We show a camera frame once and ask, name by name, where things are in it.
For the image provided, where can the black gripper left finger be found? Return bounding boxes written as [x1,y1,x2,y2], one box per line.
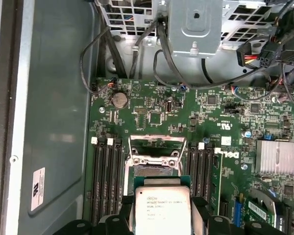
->
[63,194,136,235]

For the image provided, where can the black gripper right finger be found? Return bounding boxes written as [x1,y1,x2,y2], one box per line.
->
[190,196,282,235]

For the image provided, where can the silver-topped CPU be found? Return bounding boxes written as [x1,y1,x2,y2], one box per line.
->
[133,174,192,235]

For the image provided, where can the metal socket cover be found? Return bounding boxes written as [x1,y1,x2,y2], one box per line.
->
[128,134,189,163]

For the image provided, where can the blue expansion slot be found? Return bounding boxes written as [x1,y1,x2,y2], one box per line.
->
[234,194,245,226]

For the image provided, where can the black RAM slot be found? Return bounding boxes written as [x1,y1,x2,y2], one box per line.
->
[91,137,100,226]
[205,144,213,204]
[188,142,196,198]
[99,137,108,226]
[196,142,206,198]
[115,138,125,198]
[107,138,116,225]

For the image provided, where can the CPU socket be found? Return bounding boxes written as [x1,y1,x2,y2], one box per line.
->
[124,156,190,196]

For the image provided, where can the green RAM stick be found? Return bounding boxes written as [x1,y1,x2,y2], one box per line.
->
[212,147,224,221]

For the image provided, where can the black graphics card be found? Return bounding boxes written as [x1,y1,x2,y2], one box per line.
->
[245,188,294,235]

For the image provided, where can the white label sticker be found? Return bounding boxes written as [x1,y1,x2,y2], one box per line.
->
[30,167,47,212]

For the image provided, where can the silver chipset heatsink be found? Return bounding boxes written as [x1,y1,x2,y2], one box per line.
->
[255,139,294,176]

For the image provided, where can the green motherboard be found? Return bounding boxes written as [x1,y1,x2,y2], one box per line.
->
[88,76,294,235]

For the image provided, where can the silver coin battery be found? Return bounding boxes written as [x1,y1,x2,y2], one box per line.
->
[111,91,128,109]

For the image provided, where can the black open PC case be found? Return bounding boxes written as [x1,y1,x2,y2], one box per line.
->
[0,0,294,235]

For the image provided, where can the black power connector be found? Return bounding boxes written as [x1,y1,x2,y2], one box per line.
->
[236,37,284,72]

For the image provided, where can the metal drive cage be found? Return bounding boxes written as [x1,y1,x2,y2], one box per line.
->
[98,0,294,81]

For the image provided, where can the thin black wire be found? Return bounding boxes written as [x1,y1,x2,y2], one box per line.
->
[79,24,113,95]

